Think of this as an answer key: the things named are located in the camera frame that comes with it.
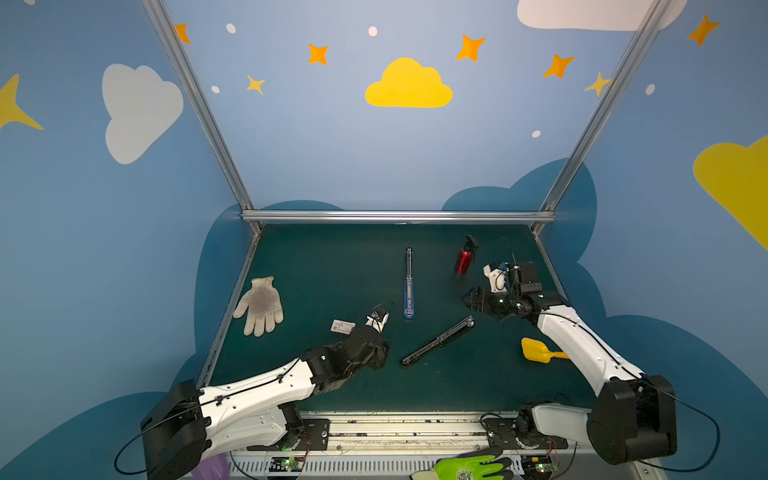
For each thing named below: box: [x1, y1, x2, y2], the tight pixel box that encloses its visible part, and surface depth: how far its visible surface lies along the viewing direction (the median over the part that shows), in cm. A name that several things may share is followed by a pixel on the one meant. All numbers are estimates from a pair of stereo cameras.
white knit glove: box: [233, 276, 284, 337], surface depth 100 cm
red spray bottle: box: [455, 234, 479, 275], surface depth 103 cm
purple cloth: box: [191, 452, 230, 480], surface depth 70 cm
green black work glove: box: [434, 447, 515, 480], surface depth 70 cm
